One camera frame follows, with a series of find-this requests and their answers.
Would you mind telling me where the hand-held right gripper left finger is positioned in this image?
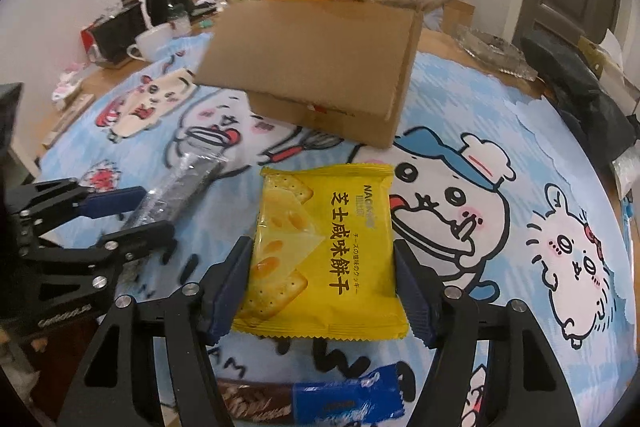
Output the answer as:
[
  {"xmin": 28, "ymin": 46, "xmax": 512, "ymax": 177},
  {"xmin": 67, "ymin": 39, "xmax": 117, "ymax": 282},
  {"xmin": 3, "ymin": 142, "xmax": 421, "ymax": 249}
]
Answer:
[{"xmin": 57, "ymin": 236, "xmax": 254, "ymax": 427}]

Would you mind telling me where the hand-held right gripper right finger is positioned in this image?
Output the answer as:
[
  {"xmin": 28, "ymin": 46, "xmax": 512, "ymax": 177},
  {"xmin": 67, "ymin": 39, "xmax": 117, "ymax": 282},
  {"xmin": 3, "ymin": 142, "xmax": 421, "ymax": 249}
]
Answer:
[{"xmin": 392, "ymin": 239, "xmax": 601, "ymax": 427}]

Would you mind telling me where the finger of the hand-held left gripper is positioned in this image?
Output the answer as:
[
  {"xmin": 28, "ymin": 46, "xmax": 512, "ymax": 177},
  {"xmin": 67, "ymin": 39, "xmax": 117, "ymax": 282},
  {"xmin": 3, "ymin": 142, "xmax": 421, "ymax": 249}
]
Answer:
[
  {"xmin": 7, "ymin": 179, "xmax": 146, "ymax": 238},
  {"xmin": 30, "ymin": 221, "xmax": 176, "ymax": 293}
]

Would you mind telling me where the clear barcoded snack packet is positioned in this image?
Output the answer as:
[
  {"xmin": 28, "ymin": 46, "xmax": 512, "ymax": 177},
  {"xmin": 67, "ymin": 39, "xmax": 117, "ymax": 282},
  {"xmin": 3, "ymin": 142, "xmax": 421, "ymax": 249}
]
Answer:
[{"xmin": 120, "ymin": 152, "xmax": 228, "ymax": 230}]

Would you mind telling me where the yellow cracker packet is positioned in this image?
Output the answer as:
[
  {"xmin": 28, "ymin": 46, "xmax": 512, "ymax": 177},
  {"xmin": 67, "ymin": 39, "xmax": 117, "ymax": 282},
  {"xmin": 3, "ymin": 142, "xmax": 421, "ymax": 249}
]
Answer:
[{"xmin": 231, "ymin": 163, "xmax": 408, "ymax": 339}]

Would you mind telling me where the brown cardboard box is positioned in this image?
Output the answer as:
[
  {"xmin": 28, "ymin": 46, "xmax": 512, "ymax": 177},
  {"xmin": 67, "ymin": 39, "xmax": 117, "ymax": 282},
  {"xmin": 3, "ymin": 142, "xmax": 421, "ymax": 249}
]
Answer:
[{"xmin": 189, "ymin": 0, "xmax": 513, "ymax": 148}]

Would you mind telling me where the crumpled pink white packet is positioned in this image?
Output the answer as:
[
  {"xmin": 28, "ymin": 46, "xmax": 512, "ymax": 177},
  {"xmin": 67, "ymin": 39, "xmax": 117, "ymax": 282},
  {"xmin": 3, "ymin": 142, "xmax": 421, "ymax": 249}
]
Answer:
[{"xmin": 52, "ymin": 72, "xmax": 82, "ymax": 104}]

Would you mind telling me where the blue brown chocolate bar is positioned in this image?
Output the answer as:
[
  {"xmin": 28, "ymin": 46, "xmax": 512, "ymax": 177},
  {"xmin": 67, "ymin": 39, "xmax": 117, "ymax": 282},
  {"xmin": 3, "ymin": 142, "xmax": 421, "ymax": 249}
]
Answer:
[{"xmin": 220, "ymin": 364, "xmax": 408, "ymax": 423}]

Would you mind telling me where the red gift bag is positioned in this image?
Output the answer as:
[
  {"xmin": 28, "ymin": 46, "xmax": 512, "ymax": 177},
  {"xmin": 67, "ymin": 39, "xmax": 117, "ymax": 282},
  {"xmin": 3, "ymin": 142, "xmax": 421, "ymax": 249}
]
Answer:
[{"xmin": 81, "ymin": 27, "xmax": 101, "ymax": 58}]

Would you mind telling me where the white mug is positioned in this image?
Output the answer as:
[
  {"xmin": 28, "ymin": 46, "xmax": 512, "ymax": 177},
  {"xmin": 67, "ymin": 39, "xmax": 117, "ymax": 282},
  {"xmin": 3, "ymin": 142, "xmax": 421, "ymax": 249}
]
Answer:
[{"xmin": 126, "ymin": 25, "xmax": 176, "ymax": 62}]

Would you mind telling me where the cartoon printed blue tablecloth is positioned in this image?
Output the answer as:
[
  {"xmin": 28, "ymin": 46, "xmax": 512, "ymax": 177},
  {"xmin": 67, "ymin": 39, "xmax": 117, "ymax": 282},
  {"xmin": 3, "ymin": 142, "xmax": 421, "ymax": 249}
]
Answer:
[{"xmin": 37, "ymin": 29, "xmax": 640, "ymax": 427}]

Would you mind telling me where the blue stick packet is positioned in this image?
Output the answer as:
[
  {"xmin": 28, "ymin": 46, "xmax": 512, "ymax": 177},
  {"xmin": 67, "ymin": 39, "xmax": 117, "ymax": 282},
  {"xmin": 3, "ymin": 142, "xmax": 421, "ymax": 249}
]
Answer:
[{"xmin": 620, "ymin": 197, "xmax": 640, "ymax": 238}]

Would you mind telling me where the white plastic bag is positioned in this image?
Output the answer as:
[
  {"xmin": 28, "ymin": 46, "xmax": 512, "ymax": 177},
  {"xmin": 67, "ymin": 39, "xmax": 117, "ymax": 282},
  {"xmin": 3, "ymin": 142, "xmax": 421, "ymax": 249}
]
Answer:
[{"xmin": 612, "ymin": 152, "xmax": 640, "ymax": 198}]

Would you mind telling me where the glass ashtray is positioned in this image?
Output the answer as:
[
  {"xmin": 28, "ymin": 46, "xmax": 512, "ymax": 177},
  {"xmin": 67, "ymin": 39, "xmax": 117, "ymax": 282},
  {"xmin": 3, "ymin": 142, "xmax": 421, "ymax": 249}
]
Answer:
[{"xmin": 455, "ymin": 24, "xmax": 538, "ymax": 80}]

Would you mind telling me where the black bag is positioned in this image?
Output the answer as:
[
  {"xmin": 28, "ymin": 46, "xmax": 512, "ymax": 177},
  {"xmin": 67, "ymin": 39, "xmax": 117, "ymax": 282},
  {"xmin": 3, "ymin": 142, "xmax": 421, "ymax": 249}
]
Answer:
[{"xmin": 520, "ymin": 29, "xmax": 640, "ymax": 168}]

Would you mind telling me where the yellow tissue box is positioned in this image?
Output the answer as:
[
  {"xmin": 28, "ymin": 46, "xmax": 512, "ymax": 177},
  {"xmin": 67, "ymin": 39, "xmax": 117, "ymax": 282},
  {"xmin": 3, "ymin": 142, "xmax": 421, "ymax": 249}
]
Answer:
[{"xmin": 580, "ymin": 27, "xmax": 626, "ymax": 72}]

